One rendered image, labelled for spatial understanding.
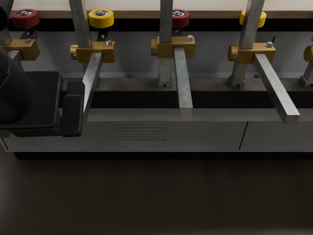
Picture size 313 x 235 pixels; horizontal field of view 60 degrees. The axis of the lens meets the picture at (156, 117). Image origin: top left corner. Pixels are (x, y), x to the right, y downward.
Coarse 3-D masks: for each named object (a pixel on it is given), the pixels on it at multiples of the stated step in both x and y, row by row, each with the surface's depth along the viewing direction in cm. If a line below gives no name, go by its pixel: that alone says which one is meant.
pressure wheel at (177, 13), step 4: (176, 12) 88; (180, 12) 90; (184, 12) 89; (188, 12) 89; (172, 16) 86; (176, 16) 86; (180, 16) 86; (184, 16) 86; (188, 16) 87; (172, 20) 86; (176, 20) 86; (180, 20) 86; (184, 20) 87; (188, 20) 88; (172, 24) 87; (176, 24) 87; (180, 24) 87; (184, 24) 88; (176, 28) 91
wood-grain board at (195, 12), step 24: (24, 0) 99; (48, 0) 99; (96, 0) 99; (120, 0) 99; (144, 0) 99; (192, 0) 99; (216, 0) 99; (240, 0) 99; (288, 0) 99; (312, 0) 99
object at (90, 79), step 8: (96, 40) 89; (104, 40) 89; (96, 56) 81; (88, 64) 78; (96, 64) 78; (88, 72) 75; (96, 72) 76; (88, 80) 72; (96, 80) 76; (88, 88) 70; (88, 96) 67; (88, 104) 67; (88, 112) 67
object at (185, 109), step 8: (176, 32) 90; (176, 48) 82; (176, 56) 78; (184, 56) 78; (176, 64) 75; (184, 64) 75; (176, 72) 72; (184, 72) 72; (176, 80) 72; (184, 80) 69; (184, 88) 67; (184, 96) 64; (184, 104) 62; (184, 112) 62
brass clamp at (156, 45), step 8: (152, 40) 83; (176, 40) 83; (184, 40) 83; (152, 48) 83; (160, 48) 83; (168, 48) 83; (184, 48) 83; (192, 48) 83; (160, 56) 85; (168, 56) 85; (192, 56) 85
